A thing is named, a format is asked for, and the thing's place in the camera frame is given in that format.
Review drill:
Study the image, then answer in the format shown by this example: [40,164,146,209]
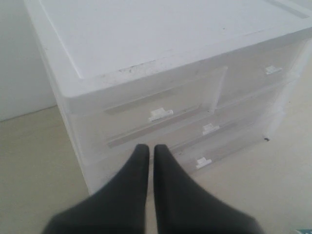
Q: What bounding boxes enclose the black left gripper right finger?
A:
[154,144,264,234]

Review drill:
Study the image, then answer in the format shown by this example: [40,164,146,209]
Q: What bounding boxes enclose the clear wide drawer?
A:
[84,109,285,194]
[82,83,291,166]

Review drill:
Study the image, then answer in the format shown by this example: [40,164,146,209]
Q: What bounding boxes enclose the clear middle wide drawer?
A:
[82,83,291,166]

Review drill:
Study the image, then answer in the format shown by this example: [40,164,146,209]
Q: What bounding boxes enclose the clear bottom wide drawer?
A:
[84,109,285,194]

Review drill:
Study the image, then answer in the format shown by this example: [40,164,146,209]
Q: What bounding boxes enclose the white plastic drawer cabinet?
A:
[23,0,312,195]

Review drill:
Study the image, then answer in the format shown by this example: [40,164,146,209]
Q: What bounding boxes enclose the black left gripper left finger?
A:
[43,144,150,234]

